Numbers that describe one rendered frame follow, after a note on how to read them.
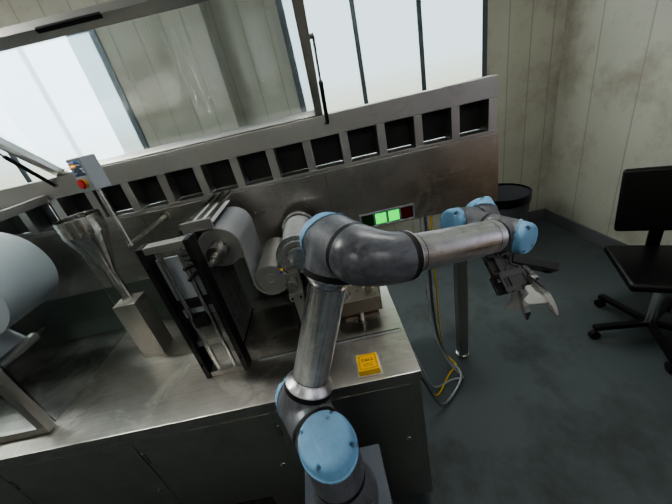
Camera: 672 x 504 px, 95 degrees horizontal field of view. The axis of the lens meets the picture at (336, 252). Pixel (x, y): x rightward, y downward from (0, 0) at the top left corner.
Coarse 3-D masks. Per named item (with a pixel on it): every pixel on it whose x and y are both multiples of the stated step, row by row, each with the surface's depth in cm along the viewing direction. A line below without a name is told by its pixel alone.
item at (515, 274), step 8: (488, 256) 83; (496, 256) 83; (504, 256) 85; (488, 264) 84; (496, 264) 83; (504, 264) 83; (512, 264) 82; (496, 272) 83; (504, 272) 80; (512, 272) 80; (520, 272) 79; (496, 280) 82; (504, 280) 80; (512, 280) 80; (520, 280) 79; (528, 280) 79; (496, 288) 85; (504, 288) 80; (512, 288) 79; (520, 288) 79
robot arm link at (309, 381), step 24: (336, 216) 62; (312, 240) 62; (312, 264) 62; (312, 288) 65; (336, 288) 63; (312, 312) 65; (336, 312) 66; (312, 336) 66; (336, 336) 69; (312, 360) 67; (288, 384) 71; (312, 384) 69; (288, 408) 70; (312, 408) 69; (288, 432) 70
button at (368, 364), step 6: (366, 354) 105; (372, 354) 104; (360, 360) 103; (366, 360) 103; (372, 360) 102; (360, 366) 101; (366, 366) 100; (372, 366) 100; (378, 366) 99; (360, 372) 99; (366, 372) 99; (372, 372) 100; (378, 372) 100
